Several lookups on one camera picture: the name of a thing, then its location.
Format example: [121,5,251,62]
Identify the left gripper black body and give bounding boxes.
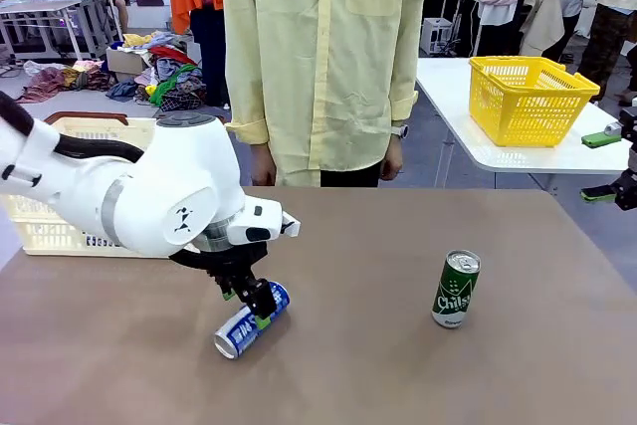
[206,258,264,293]

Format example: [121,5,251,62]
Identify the green drink can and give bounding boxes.
[430,249,483,330]

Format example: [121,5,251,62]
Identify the person's right forearm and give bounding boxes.
[223,46,271,146]

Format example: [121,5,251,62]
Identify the person's left forearm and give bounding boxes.
[390,46,420,126]

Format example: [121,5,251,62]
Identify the yellow plastic basket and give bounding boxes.
[467,55,601,149]

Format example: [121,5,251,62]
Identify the person's right hand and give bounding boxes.
[250,142,278,187]

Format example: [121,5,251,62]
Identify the person's left hand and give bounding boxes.
[378,135,404,181]

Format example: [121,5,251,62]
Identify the white side table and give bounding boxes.
[415,57,633,187]

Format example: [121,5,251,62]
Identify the beige coat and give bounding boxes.
[520,0,566,57]

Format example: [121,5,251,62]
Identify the black trousers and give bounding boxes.
[320,155,382,188]

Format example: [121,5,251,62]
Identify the checked dark fabric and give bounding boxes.
[158,89,206,112]

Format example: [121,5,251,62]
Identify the white computer case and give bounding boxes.
[421,17,454,56]

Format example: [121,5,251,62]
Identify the green cloth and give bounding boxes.
[156,64,201,104]

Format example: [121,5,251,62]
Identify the mixed clothes pile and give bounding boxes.
[104,31,208,112]

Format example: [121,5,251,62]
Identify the dark hanging trousers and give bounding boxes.
[189,5,231,108]

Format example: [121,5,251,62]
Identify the cardboard box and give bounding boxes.
[106,46,150,76]

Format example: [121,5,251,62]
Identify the person in yellow shirt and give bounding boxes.
[219,0,430,188]

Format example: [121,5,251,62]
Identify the brownish fabric pile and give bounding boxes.
[12,60,118,104]

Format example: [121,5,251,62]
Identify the grey work table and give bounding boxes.
[0,0,123,62]

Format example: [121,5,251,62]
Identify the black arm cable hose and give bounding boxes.
[0,91,146,165]

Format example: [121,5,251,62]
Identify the cream shopping basket brown handles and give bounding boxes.
[0,110,170,260]

